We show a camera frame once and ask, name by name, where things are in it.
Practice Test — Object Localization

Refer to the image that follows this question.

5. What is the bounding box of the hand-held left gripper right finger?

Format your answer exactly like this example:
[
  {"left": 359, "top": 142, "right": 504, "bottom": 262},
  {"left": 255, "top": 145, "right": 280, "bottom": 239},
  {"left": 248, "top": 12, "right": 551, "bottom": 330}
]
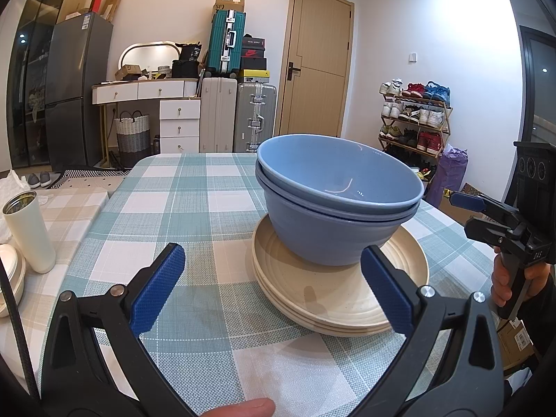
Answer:
[{"left": 343, "top": 245, "right": 507, "bottom": 417}]

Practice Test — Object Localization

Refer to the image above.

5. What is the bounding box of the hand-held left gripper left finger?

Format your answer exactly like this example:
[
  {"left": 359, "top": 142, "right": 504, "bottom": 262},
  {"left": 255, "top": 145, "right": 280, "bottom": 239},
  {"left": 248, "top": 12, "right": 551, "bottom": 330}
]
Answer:
[{"left": 40, "top": 243, "right": 192, "bottom": 417}]

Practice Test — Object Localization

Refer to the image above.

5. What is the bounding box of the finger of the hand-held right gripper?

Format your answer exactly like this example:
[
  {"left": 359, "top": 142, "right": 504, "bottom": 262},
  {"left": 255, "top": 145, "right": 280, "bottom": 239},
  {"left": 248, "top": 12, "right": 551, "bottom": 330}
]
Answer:
[
  {"left": 464, "top": 216, "right": 529, "bottom": 253},
  {"left": 449, "top": 190, "right": 521, "bottom": 223}
]

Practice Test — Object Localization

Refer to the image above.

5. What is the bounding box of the blue bowl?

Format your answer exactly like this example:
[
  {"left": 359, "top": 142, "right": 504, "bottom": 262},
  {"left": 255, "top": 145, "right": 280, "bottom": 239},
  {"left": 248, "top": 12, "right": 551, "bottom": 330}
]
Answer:
[
  {"left": 254, "top": 163, "right": 422, "bottom": 222},
  {"left": 256, "top": 134, "right": 425, "bottom": 210},
  {"left": 255, "top": 174, "right": 421, "bottom": 267}
]

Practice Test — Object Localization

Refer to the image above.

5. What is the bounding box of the person's right hand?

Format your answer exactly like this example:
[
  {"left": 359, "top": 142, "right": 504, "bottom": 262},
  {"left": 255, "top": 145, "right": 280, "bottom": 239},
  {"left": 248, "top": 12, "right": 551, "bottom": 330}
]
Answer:
[{"left": 491, "top": 247, "right": 553, "bottom": 309}]

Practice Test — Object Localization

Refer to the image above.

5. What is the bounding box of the person's left hand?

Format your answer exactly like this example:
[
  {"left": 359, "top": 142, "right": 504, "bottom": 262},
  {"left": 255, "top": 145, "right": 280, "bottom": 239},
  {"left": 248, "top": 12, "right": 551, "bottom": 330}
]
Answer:
[{"left": 202, "top": 398, "right": 277, "bottom": 417}]

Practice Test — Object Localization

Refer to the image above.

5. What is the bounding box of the printed cardboard box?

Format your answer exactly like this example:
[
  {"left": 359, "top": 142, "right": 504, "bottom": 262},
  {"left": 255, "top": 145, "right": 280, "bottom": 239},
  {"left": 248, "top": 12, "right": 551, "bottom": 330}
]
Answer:
[{"left": 441, "top": 182, "right": 483, "bottom": 222}]

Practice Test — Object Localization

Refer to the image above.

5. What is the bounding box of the purple bag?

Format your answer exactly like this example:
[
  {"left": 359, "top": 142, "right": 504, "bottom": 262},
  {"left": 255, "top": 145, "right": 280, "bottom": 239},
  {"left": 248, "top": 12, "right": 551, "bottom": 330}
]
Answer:
[{"left": 436, "top": 144, "right": 470, "bottom": 201}]

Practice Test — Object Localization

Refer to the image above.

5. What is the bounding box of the dark glass door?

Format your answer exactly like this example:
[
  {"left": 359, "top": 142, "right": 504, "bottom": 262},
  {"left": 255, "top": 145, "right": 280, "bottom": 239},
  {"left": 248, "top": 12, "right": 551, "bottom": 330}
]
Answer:
[{"left": 519, "top": 25, "right": 556, "bottom": 148}]

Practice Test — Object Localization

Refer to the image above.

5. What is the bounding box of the pile of assorted sneakers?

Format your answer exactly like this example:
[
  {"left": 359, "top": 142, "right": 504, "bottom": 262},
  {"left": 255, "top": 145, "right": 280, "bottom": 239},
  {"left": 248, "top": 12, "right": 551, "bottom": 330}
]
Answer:
[{"left": 379, "top": 79, "right": 450, "bottom": 150}]

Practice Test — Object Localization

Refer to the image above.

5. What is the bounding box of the shoe rack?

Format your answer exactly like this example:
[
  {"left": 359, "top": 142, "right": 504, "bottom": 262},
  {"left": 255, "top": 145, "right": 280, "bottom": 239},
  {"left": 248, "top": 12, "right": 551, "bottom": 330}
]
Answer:
[{"left": 378, "top": 80, "right": 452, "bottom": 157}]

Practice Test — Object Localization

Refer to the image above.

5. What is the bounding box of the beige plaid tablecloth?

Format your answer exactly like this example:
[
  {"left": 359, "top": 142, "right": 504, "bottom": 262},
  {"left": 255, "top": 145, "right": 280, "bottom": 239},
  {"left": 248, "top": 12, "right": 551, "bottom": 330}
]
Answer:
[{"left": 0, "top": 187, "right": 109, "bottom": 400}]

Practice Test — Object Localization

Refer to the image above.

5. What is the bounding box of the beige dotted mat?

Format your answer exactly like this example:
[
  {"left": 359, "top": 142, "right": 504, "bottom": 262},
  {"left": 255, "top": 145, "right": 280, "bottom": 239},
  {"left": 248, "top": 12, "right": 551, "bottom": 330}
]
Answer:
[{"left": 65, "top": 177, "right": 128, "bottom": 197}]

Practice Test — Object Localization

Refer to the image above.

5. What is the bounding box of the labelled cardboard box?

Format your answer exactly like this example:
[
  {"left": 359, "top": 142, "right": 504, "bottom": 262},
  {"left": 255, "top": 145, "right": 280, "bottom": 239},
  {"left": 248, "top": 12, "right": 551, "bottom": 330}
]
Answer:
[{"left": 495, "top": 317, "right": 536, "bottom": 374}]

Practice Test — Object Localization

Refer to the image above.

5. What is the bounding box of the black white patterned rug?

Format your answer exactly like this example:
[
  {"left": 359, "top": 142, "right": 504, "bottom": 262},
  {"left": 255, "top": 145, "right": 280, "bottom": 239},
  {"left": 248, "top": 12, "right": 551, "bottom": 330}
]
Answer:
[{"left": 48, "top": 166, "right": 132, "bottom": 190}]

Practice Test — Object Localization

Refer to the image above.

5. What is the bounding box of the white tumbler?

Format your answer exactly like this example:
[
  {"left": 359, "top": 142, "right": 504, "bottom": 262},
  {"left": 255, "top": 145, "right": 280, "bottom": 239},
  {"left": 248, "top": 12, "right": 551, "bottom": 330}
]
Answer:
[{"left": 2, "top": 190, "right": 57, "bottom": 274}]

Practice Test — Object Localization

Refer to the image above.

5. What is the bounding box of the woven laundry basket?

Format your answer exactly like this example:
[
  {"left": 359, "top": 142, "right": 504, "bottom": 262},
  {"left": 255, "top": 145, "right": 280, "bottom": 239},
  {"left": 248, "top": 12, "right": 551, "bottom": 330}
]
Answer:
[{"left": 114, "top": 112, "right": 151, "bottom": 168}]

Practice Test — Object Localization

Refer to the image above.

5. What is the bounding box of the white small plate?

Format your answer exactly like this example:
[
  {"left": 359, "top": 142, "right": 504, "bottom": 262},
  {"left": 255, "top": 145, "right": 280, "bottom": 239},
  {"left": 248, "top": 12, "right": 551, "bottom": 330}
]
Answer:
[{"left": 0, "top": 243, "right": 27, "bottom": 281}]

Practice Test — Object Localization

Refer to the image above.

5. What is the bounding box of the white dressing table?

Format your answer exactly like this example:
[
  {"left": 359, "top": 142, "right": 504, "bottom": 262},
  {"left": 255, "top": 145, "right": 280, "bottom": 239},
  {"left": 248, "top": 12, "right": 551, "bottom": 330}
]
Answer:
[{"left": 91, "top": 78, "right": 201, "bottom": 168}]

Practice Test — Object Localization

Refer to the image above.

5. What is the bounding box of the beige suitcase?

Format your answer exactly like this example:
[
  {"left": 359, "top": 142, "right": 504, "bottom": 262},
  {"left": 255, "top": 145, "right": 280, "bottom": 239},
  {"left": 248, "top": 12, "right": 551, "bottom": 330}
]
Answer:
[{"left": 199, "top": 77, "right": 239, "bottom": 154}]

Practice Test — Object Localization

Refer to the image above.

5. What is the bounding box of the white plastic bag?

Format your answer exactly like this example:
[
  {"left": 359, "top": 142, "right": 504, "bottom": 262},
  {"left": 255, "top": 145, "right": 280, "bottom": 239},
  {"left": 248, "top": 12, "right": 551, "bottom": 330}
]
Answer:
[{"left": 0, "top": 169, "right": 32, "bottom": 244}]

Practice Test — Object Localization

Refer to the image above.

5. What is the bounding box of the wooden door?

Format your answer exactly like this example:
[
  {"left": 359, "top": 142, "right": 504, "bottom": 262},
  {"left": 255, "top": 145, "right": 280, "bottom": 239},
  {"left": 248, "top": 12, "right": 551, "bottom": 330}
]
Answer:
[{"left": 278, "top": 0, "right": 354, "bottom": 150}]

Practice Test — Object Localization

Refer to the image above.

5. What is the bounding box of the silver suitcase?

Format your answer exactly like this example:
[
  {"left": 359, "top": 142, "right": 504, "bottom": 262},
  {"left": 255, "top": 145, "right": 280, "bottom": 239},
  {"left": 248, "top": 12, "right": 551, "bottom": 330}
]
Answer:
[{"left": 234, "top": 82, "right": 278, "bottom": 154}]

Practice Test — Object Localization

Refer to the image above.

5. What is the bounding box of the grey refrigerator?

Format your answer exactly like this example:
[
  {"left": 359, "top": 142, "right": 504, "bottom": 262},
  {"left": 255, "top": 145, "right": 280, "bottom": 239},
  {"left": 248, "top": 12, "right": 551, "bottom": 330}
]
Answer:
[{"left": 46, "top": 13, "right": 114, "bottom": 170}]

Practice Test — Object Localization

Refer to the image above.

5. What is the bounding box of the open cardboard box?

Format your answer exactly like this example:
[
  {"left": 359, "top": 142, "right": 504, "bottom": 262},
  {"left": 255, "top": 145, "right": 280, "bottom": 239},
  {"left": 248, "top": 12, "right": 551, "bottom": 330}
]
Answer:
[{"left": 115, "top": 64, "right": 144, "bottom": 81}]

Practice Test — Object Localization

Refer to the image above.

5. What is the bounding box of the black bag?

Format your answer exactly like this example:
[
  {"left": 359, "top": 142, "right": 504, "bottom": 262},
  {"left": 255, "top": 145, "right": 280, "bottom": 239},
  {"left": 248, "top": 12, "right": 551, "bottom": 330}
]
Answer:
[{"left": 171, "top": 43, "right": 205, "bottom": 80}]

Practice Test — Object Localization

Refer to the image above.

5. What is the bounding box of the arched mirror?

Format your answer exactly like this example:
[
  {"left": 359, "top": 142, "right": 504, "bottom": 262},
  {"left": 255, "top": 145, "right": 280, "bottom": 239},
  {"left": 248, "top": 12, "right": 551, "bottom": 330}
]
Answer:
[{"left": 119, "top": 42, "right": 181, "bottom": 80}]

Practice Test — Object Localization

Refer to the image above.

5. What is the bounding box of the dark glass cabinet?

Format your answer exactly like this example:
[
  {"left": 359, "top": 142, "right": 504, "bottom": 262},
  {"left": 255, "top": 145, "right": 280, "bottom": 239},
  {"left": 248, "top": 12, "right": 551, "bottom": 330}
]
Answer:
[{"left": 6, "top": 0, "right": 81, "bottom": 170}]

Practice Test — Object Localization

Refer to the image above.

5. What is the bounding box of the teal suitcase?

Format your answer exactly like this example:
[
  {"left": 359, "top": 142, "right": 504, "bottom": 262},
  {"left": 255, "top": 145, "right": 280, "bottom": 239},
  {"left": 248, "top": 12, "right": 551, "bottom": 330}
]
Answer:
[{"left": 205, "top": 10, "right": 247, "bottom": 80}]

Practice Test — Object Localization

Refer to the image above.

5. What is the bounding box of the black cable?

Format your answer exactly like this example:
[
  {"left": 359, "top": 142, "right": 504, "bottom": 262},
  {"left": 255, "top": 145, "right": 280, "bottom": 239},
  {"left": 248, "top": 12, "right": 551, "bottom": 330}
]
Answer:
[{"left": 0, "top": 264, "right": 41, "bottom": 402}]

